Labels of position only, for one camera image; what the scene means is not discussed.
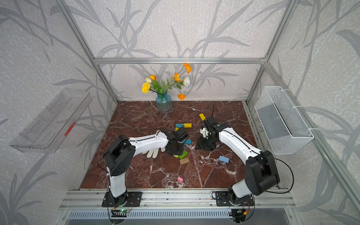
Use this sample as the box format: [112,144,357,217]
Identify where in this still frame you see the light blue block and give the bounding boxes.
[219,156,230,163]

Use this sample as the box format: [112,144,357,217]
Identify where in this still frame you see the large yellow block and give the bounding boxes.
[183,123,192,128]

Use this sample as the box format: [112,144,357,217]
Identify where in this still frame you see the small yellow block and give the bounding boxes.
[199,113,206,121]

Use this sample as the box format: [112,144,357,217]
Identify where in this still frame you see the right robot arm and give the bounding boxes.
[196,114,280,204]

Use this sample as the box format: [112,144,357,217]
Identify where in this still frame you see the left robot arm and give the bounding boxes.
[103,127,188,198]

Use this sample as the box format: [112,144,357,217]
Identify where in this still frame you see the dark green block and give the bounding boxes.
[179,150,188,159]

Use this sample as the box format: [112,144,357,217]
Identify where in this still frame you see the dark wood block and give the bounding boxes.
[180,157,190,165]

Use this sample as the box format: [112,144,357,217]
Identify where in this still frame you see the white cotton glove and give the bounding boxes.
[142,148,166,158]

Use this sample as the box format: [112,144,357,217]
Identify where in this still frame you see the blue glass vase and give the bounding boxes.
[156,93,173,114]

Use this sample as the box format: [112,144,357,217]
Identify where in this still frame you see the artificial flowers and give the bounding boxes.
[142,73,191,100]

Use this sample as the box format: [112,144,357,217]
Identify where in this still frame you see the right circuit board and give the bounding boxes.
[229,209,249,220]

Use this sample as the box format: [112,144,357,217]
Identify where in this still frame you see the circuit board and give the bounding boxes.
[229,209,249,220]
[110,208,133,218]

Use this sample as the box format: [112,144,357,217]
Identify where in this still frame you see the left circuit board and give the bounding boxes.
[110,208,133,218]

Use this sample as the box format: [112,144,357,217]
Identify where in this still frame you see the clear plastic shelf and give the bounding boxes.
[9,88,92,153]

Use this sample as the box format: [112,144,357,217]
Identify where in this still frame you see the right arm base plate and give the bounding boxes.
[212,191,255,207]

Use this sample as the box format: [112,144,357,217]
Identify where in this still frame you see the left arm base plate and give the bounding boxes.
[102,191,142,208]

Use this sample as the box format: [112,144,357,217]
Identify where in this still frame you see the white wire basket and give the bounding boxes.
[255,86,314,155]

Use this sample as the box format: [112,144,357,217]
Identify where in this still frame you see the aluminium frame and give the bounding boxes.
[53,0,360,225]

